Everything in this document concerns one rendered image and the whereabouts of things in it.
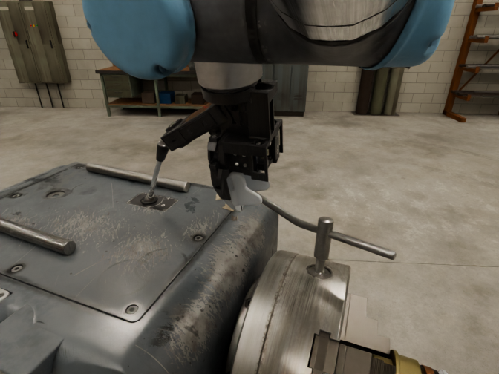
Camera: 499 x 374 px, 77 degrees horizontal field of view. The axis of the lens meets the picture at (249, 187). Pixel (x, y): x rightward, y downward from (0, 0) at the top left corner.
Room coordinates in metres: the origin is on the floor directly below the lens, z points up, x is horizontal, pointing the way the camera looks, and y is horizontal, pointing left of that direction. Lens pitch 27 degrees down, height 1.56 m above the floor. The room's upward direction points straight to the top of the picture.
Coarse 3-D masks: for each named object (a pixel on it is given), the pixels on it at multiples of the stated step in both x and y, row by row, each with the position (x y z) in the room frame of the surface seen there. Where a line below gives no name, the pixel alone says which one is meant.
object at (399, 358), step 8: (392, 352) 0.33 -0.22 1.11; (384, 360) 0.32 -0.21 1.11; (392, 360) 0.32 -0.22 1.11; (400, 360) 0.31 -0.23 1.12; (408, 360) 0.31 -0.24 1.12; (416, 360) 0.31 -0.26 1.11; (400, 368) 0.29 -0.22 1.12; (408, 368) 0.29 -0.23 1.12; (416, 368) 0.29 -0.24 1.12; (424, 368) 0.30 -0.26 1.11
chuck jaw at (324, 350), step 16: (320, 336) 0.27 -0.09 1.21; (320, 352) 0.26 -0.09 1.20; (336, 352) 0.26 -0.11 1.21; (352, 352) 0.26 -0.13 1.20; (368, 352) 0.26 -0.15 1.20; (320, 368) 0.24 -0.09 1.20; (336, 368) 0.25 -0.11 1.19; (352, 368) 0.25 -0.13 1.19; (368, 368) 0.25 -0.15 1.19; (384, 368) 0.28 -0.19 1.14
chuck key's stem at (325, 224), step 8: (320, 224) 0.38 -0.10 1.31; (328, 224) 0.38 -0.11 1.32; (320, 232) 0.38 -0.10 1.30; (328, 232) 0.38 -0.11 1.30; (320, 240) 0.38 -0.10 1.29; (328, 240) 0.37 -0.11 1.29; (320, 248) 0.37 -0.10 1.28; (328, 248) 0.37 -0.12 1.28; (320, 256) 0.37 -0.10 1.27; (328, 256) 0.37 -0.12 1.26; (320, 264) 0.37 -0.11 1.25; (320, 272) 0.37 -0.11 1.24
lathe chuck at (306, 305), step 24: (312, 264) 0.39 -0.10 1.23; (336, 264) 0.40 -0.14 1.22; (288, 288) 0.34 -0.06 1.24; (312, 288) 0.33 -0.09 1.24; (336, 288) 0.33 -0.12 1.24; (288, 312) 0.30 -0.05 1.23; (312, 312) 0.30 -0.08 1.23; (336, 312) 0.30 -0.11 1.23; (288, 336) 0.27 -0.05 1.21; (312, 336) 0.27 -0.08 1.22; (336, 336) 0.27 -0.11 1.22; (264, 360) 0.26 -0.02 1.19; (288, 360) 0.25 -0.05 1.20
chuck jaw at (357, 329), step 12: (348, 300) 0.44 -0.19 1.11; (360, 300) 0.44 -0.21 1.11; (348, 312) 0.41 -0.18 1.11; (360, 312) 0.41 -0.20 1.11; (348, 324) 0.38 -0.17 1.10; (360, 324) 0.38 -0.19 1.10; (372, 324) 0.38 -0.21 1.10; (348, 336) 0.36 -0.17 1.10; (360, 336) 0.36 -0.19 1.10; (372, 336) 0.36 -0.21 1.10; (360, 348) 0.35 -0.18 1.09; (372, 348) 0.34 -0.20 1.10; (384, 348) 0.34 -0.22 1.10
